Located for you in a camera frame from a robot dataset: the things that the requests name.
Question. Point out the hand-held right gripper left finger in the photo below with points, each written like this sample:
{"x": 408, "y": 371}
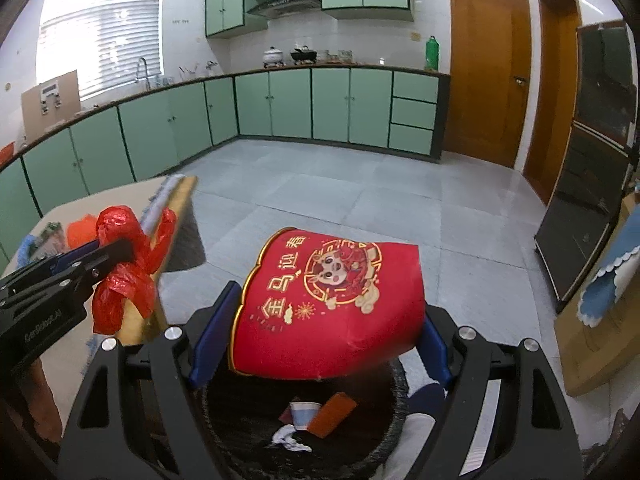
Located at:
{"x": 215, "y": 340}

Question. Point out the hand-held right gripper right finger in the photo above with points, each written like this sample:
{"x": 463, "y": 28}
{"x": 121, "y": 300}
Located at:
{"x": 432, "y": 355}

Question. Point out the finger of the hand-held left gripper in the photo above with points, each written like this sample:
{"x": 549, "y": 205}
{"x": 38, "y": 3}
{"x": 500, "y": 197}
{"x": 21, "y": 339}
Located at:
{"x": 75, "y": 256}
{"x": 112, "y": 252}

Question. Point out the red plastic bag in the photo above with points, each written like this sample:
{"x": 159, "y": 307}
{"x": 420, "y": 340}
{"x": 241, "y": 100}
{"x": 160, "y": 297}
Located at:
{"x": 120, "y": 225}

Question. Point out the small green carton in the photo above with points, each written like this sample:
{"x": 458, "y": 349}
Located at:
{"x": 50, "y": 237}

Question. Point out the black trash bin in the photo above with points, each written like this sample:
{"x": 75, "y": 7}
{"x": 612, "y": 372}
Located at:
{"x": 240, "y": 440}

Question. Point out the red printed paper bag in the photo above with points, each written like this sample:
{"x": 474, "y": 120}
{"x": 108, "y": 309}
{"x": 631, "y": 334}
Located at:
{"x": 325, "y": 320}

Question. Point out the white tissue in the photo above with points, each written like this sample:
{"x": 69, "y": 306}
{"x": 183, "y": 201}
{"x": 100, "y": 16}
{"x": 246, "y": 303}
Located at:
{"x": 286, "y": 435}

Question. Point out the person's left hand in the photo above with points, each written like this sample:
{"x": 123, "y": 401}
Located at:
{"x": 42, "y": 395}

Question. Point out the person's white pant leg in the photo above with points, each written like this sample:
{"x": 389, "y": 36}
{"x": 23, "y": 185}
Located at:
{"x": 415, "y": 440}

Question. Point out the red basin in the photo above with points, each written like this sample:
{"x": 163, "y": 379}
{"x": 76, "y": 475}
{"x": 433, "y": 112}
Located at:
{"x": 6, "y": 152}

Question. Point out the cardboard box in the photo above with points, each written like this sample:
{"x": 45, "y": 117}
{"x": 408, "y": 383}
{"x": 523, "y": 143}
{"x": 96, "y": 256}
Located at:
{"x": 35, "y": 115}

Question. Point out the steel faucet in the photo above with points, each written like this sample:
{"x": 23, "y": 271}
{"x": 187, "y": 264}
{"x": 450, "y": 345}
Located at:
{"x": 146, "y": 80}

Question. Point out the printed cloth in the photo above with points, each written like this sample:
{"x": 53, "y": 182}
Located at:
{"x": 615, "y": 435}

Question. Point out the white window blinds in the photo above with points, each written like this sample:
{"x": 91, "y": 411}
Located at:
{"x": 100, "y": 35}

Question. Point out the green lower cabinets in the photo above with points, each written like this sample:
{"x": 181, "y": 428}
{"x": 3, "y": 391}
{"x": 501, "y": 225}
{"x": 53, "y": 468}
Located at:
{"x": 290, "y": 105}

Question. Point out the black glass cabinet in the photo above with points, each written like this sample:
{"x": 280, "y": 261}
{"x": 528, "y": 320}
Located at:
{"x": 590, "y": 185}

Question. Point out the white cooking pot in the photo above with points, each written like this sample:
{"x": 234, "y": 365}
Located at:
{"x": 273, "y": 56}

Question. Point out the black wok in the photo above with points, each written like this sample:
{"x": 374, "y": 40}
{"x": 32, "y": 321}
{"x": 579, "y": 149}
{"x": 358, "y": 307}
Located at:
{"x": 303, "y": 55}

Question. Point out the wooden door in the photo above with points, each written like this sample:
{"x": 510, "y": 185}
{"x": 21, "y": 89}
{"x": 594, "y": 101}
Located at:
{"x": 485, "y": 70}

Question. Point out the green bottle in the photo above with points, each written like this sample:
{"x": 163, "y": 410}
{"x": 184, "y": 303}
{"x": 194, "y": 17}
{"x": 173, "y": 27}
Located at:
{"x": 432, "y": 55}

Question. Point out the wooden door frame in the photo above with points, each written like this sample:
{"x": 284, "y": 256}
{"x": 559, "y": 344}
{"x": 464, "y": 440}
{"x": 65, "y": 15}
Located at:
{"x": 555, "y": 110}

